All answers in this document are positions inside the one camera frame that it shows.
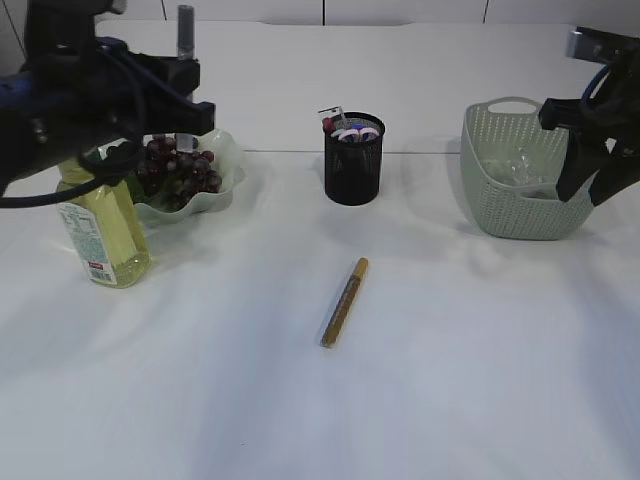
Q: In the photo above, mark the green woven plastic basket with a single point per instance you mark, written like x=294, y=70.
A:
x=520, y=213

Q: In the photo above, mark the clear plastic sheet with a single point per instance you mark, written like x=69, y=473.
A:
x=516, y=167

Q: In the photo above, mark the gold glitter pen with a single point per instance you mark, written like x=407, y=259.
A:
x=344, y=304

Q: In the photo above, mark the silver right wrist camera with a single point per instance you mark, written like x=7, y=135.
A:
x=598, y=46

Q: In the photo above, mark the red marker pen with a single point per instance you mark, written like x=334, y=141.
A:
x=328, y=125

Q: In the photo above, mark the black mesh pen holder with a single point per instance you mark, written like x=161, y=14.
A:
x=352, y=170

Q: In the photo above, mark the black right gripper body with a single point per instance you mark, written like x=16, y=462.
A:
x=608, y=106

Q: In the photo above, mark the clear plastic ruler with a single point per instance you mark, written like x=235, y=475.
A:
x=336, y=113

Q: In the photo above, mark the yellow tea bottle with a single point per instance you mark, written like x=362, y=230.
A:
x=104, y=229

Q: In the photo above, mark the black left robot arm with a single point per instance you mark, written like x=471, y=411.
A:
x=108, y=163

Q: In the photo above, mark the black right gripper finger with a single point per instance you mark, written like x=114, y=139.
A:
x=586, y=156
x=613, y=172

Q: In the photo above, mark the purple grape bunch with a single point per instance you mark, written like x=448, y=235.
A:
x=171, y=175

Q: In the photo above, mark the green wavy plastic plate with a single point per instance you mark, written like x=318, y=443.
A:
x=228, y=161

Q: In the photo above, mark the pink purple scissors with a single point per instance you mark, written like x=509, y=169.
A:
x=344, y=135

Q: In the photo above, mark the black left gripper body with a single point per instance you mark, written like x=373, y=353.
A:
x=112, y=93

